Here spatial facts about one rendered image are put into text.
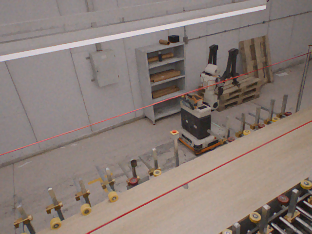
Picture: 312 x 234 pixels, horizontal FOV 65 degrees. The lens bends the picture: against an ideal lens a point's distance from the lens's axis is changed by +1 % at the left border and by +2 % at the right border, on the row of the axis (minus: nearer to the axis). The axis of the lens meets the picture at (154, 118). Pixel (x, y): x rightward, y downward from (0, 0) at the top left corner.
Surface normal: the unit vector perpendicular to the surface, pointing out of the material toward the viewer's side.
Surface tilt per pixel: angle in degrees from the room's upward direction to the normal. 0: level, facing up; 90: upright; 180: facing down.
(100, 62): 90
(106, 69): 90
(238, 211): 0
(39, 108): 90
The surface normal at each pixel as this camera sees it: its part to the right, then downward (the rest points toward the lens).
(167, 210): -0.11, -0.87
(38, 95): 0.48, 0.37
